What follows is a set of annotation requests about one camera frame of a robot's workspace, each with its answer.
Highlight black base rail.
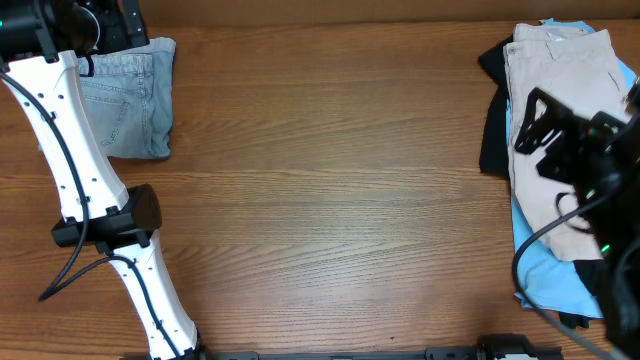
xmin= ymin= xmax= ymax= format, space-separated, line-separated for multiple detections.
xmin=119 ymin=333 xmax=565 ymax=360

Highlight black garment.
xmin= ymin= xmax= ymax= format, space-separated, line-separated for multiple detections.
xmin=478 ymin=37 xmax=602 ymax=329

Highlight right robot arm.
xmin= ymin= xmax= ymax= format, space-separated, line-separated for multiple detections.
xmin=515 ymin=86 xmax=639 ymax=359

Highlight light blue denim shorts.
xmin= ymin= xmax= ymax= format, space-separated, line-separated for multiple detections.
xmin=79 ymin=37 xmax=176 ymax=160

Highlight light blue shirt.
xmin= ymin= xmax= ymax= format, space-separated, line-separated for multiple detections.
xmin=502 ymin=19 xmax=635 ymax=318

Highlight beige shorts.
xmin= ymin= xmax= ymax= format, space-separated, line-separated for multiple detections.
xmin=503 ymin=24 xmax=639 ymax=268

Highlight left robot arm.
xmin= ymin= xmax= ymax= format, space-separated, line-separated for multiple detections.
xmin=1 ymin=0 xmax=210 ymax=359

